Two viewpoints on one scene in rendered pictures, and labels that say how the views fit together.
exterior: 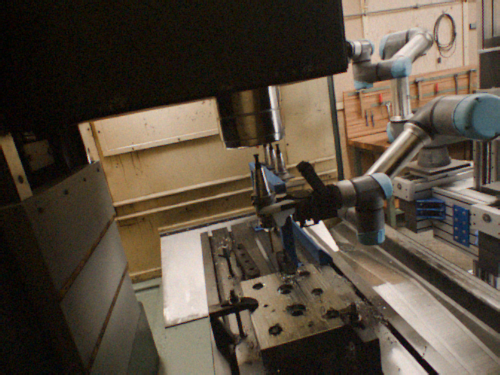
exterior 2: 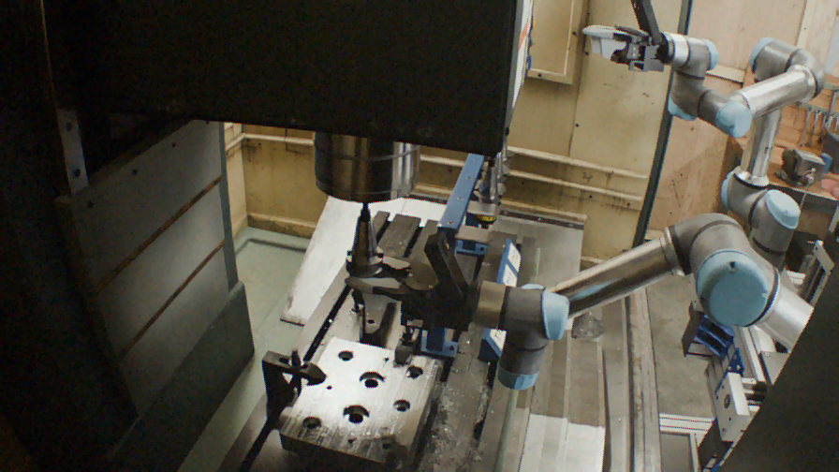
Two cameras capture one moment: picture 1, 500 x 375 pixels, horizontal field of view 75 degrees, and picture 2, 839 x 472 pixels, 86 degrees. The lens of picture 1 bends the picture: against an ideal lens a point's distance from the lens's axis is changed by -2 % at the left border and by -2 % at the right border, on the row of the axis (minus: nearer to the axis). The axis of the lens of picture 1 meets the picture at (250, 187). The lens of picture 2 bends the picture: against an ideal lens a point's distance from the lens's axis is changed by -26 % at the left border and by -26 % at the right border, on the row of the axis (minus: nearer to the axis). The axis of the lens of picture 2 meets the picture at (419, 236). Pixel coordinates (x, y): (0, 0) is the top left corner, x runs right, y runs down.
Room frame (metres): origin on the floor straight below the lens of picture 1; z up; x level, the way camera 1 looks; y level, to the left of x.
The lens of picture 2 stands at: (0.07, -0.38, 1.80)
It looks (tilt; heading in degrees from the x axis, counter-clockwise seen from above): 31 degrees down; 19
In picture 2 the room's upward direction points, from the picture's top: 4 degrees clockwise
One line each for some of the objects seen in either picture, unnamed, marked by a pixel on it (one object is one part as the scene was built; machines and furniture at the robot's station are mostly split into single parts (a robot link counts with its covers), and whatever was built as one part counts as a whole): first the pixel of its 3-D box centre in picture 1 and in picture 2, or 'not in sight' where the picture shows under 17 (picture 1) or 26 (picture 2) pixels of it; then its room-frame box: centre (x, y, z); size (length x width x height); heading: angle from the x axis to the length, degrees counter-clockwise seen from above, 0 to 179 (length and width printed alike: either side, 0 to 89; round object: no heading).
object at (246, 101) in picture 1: (249, 117); (366, 144); (0.80, -0.03, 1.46); 0.16 x 0.16 x 0.12
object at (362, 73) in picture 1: (366, 74); (690, 96); (1.37, -0.54, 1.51); 0.11 x 0.08 x 0.11; 42
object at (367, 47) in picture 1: (360, 50); (693, 54); (1.38, -0.53, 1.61); 0.11 x 0.08 x 0.09; 128
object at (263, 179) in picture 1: (260, 181); (364, 236); (0.80, -0.03, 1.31); 0.04 x 0.04 x 0.07
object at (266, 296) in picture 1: (292, 306); (363, 405); (0.75, -0.05, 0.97); 0.29 x 0.23 x 0.05; 8
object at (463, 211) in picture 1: (460, 225); (728, 380); (1.30, -0.88, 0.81); 0.09 x 0.01 x 0.18; 9
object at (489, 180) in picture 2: (280, 162); (489, 179); (1.21, -0.13, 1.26); 0.04 x 0.04 x 0.07
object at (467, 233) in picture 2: (295, 184); (475, 234); (1.05, -0.15, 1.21); 0.07 x 0.05 x 0.01; 98
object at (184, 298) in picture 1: (252, 262); (432, 289); (1.45, 0.06, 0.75); 0.89 x 0.70 x 0.26; 98
